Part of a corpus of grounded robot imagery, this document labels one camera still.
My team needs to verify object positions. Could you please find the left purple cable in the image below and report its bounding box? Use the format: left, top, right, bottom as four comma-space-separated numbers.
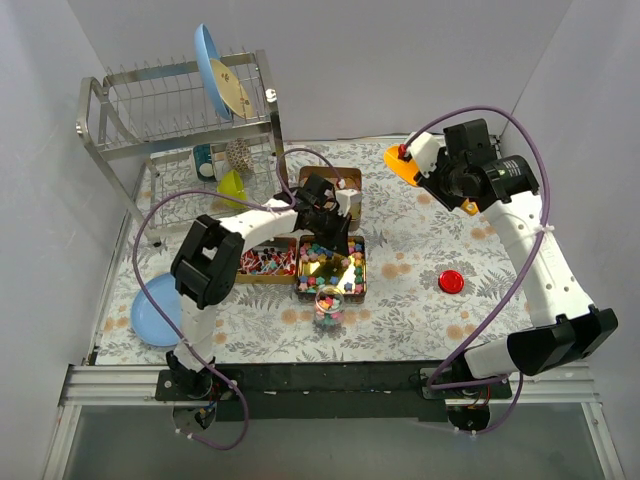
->
130, 148, 349, 451

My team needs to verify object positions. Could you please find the tin of pastel gummies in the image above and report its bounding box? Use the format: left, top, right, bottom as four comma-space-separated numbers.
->
298, 166, 364, 233

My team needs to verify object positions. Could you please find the blue plate in rack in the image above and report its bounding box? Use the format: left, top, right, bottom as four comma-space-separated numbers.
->
194, 24, 232, 121

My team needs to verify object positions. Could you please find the cream floral plate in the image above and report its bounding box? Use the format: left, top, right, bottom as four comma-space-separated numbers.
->
210, 59, 254, 120

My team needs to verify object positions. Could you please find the steel dish rack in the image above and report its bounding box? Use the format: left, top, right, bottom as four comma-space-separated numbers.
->
75, 50, 288, 223

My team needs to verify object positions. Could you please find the green bowl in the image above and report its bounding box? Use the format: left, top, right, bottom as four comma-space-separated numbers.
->
217, 169, 248, 209

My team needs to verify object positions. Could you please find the purple cable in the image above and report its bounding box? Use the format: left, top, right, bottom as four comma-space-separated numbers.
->
402, 105, 554, 436
130, 148, 349, 451

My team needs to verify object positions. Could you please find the yellow plastic scoop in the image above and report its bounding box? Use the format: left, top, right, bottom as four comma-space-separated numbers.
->
383, 145, 479, 216

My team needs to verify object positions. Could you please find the blue plate on table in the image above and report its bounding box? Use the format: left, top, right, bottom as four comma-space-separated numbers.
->
130, 273, 182, 348

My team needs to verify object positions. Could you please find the clear glass jar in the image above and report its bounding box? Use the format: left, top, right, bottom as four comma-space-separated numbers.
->
314, 285, 345, 330

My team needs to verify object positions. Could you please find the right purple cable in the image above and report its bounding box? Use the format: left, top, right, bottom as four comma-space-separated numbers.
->
402, 105, 554, 436

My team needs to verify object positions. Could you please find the floral table mat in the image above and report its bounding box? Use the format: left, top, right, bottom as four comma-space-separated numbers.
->
96, 139, 516, 366

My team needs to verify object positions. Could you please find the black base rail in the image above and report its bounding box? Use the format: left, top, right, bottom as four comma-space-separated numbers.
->
154, 360, 514, 424

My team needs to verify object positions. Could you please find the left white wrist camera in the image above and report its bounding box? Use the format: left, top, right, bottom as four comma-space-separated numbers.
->
335, 179, 362, 217

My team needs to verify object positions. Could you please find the tin of star candies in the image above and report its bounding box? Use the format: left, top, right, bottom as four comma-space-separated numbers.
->
295, 235, 368, 304

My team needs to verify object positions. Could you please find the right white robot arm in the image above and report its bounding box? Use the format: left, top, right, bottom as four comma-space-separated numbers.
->
399, 119, 618, 398

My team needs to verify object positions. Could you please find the tin of lollipops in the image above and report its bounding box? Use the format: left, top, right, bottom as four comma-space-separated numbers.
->
236, 237, 298, 285

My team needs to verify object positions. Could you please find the red jar lid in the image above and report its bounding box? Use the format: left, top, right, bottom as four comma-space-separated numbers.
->
438, 270, 465, 294

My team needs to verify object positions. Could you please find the blue white mug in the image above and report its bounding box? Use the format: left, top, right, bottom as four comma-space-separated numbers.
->
191, 144, 216, 182

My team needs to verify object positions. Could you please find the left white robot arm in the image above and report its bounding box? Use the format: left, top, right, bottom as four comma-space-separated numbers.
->
167, 174, 361, 400

